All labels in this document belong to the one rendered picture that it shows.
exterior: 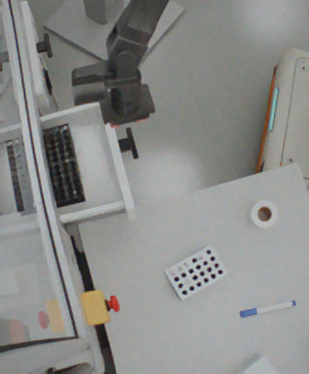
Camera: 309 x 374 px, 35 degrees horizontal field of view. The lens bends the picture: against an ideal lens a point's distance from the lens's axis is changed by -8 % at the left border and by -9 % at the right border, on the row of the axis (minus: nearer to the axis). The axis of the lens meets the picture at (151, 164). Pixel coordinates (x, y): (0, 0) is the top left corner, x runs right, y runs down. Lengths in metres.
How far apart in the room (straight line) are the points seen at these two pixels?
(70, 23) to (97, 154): 1.26
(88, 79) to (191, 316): 0.61
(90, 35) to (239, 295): 1.48
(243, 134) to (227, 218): 0.94
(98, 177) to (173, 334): 0.41
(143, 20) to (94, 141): 0.45
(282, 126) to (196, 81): 0.52
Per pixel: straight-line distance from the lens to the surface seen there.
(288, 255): 1.26
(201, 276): 1.18
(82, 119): 1.24
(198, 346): 1.21
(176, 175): 2.06
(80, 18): 2.38
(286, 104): 1.94
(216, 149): 2.11
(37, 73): 1.22
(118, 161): 1.10
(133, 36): 0.86
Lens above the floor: 1.96
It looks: 71 degrees down
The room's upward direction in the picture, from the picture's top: straight up
